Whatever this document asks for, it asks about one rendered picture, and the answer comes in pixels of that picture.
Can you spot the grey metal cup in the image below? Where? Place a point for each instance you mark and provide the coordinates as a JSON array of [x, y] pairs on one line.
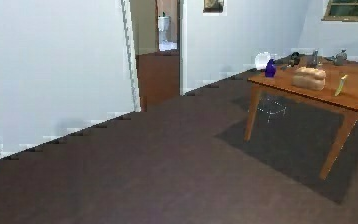
[[315, 59]]

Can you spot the grey kettle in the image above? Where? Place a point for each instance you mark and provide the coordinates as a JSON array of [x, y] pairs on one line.
[[340, 58]]

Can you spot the beige bread loaf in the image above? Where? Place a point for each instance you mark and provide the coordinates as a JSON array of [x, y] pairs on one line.
[[309, 78]]

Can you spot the black pan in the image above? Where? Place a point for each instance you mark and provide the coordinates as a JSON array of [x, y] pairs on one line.
[[293, 59]]

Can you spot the white round bin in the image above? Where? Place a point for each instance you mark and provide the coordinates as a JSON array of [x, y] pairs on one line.
[[262, 60]]

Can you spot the blue bottle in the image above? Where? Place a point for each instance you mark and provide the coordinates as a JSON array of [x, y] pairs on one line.
[[270, 68]]

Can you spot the white toilet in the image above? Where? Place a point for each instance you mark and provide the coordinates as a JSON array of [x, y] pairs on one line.
[[164, 30]]

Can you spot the framed wall picture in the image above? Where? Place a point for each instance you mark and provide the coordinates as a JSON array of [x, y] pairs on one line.
[[213, 5]]

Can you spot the wood-framed window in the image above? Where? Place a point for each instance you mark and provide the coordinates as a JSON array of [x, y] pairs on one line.
[[348, 10]]

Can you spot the brown wooden table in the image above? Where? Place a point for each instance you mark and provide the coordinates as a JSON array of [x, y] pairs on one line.
[[353, 90]]

